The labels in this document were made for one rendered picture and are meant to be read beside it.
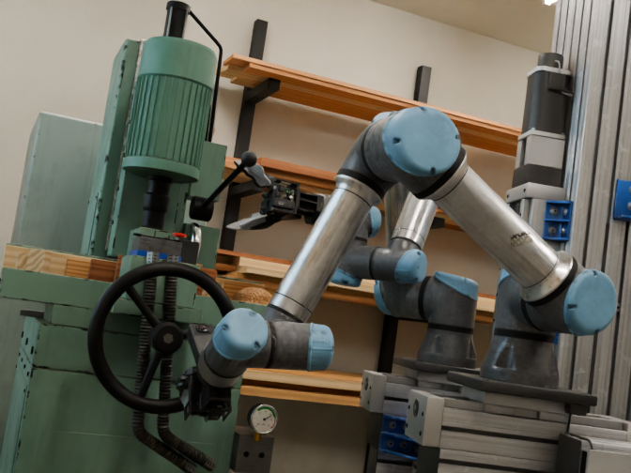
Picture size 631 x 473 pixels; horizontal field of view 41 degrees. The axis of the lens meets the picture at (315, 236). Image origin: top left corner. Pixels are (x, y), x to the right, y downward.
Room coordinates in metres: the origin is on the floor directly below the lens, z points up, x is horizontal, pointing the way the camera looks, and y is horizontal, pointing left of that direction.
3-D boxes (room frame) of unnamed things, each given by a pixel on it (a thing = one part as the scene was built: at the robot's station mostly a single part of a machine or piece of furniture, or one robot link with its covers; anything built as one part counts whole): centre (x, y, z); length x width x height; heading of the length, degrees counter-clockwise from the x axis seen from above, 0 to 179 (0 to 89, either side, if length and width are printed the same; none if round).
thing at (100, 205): (2.20, 0.48, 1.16); 0.22 x 0.22 x 0.72; 21
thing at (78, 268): (1.96, 0.29, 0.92); 0.54 x 0.02 x 0.04; 111
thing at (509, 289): (1.64, -0.44, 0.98); 0.13 x 0.12 x 0.14; 20
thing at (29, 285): (1.82, 0.34, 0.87); 0.61 x 0.30 x 0.06; 111
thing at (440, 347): (2.14, -0.37, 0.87); 0.15 x 0.15 x 0.10
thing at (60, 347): (2.04, 0.42, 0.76); 0.57 x 0.45 x 0.09; 21
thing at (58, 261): (1.94, 0.39, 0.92); 0.60 x 0.02 x 0.05; 111
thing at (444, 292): (2.14, -0.37, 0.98); 0.13 x 0.12 x 0.14; 59
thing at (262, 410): (1.82, 0.06, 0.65); 0.06 x 0.04 x 0.08; 111
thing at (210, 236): (2.15, 0.30, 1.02); 0.09 x 0.07 x 0.12; 111
